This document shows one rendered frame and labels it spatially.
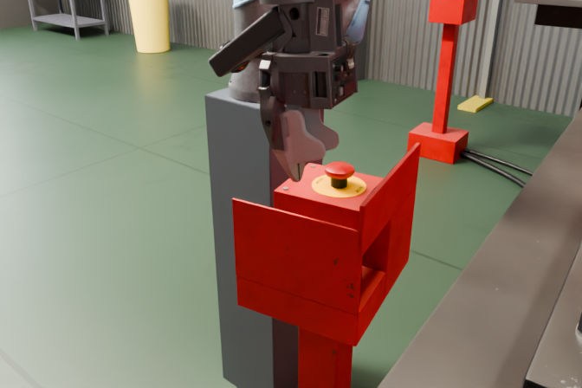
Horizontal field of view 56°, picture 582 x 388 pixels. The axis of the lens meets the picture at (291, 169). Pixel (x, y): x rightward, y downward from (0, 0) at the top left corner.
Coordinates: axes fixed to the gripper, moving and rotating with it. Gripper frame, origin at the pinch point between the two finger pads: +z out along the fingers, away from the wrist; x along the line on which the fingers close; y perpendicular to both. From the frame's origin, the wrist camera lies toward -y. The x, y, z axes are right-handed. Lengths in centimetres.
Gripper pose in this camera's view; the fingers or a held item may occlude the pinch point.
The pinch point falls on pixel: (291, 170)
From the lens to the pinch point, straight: 63.2
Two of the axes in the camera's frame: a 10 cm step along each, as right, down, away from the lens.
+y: 8.8, 1.1, -4.7
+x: 4.7, -3.6, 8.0
